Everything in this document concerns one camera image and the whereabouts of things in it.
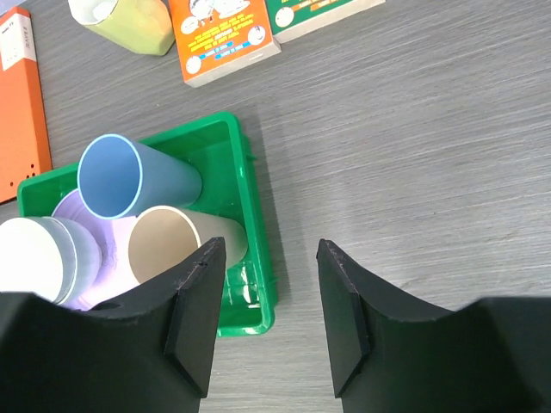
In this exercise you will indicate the green cup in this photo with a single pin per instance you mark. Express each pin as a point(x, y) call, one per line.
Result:
point(140, 26)

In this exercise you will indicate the beige cup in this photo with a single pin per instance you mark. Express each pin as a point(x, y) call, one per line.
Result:
point(163, 236)

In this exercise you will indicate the white bowl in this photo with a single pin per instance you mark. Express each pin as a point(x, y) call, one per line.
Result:
point(37, 256)
point(85, 261)

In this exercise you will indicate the green book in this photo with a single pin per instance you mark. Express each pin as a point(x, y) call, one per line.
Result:
point(291, 19)

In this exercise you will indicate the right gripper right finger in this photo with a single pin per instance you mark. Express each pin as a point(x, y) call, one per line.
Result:
point(390, 351)

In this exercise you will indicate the green plastic bin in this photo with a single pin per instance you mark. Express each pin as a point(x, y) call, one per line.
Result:
point(216, 146)

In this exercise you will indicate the orange book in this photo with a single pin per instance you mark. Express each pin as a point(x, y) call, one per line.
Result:
point(215, 38)

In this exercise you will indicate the orange folder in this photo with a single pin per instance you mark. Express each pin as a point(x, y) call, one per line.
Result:
point(25, 149)

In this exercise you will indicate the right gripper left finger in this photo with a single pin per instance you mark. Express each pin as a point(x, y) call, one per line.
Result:
point(150, 349)

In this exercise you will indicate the purple plate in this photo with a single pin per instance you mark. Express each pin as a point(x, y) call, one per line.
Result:
point(114, 276)

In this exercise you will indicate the blue cup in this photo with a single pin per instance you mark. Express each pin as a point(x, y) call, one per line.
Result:
point(118, 178)

